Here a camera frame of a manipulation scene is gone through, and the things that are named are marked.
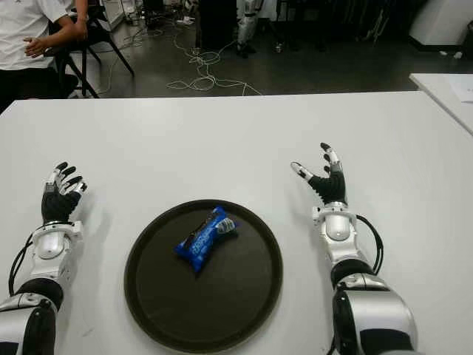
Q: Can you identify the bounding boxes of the round dark brown tray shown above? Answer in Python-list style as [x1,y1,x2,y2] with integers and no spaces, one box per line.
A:
[123,198,285,354]

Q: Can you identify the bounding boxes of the seated person in white shirt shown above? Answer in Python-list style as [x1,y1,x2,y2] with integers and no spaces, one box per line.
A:
[0,0,78,112]

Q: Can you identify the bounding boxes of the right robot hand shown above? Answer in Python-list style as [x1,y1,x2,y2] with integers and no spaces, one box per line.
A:
[290,142,349,206]

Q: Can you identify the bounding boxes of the blue Oreo cookie pack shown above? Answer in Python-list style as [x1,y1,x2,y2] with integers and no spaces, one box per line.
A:
[174,206,241,274]

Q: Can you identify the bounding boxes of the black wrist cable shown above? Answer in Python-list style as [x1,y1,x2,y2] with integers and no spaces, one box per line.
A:
[355,214,385,275]
[7,231,36,297]

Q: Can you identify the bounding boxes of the black cabinet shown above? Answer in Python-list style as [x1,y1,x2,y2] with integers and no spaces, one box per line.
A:
[198,0,239,51]

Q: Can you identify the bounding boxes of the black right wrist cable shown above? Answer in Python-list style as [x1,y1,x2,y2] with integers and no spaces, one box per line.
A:
[355,214,385,275]

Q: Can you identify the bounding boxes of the silver humanoid robot legs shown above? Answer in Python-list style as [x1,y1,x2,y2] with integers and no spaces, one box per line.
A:
[236,0,265,58]

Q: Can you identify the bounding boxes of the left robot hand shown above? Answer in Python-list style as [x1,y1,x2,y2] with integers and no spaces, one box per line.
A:
[40,160,89,226]

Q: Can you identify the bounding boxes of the black right elbow cable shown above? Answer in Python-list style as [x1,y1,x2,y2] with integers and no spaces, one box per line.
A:
[327,325,339,355]

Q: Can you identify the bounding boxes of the white floor cable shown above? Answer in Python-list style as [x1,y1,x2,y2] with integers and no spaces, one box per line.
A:
[166,14,263,96]

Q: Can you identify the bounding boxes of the white cabinet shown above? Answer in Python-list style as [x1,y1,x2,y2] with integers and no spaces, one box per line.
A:
[408,0,473,60]

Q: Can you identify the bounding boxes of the folded metal stand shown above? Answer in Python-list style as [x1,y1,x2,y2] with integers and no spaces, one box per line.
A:
[364,7,389,44]

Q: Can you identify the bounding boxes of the white paper sheet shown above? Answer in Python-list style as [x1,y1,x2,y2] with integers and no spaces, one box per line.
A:
[449,79,473,103]

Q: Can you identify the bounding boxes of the black chair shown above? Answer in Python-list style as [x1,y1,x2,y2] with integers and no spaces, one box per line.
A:
[44,7,136,99]

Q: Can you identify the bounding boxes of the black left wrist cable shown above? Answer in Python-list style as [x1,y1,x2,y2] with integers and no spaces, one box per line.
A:
[7,231,36,297]

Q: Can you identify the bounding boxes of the white side table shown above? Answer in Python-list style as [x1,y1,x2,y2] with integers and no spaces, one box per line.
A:
[409,72,473,136]

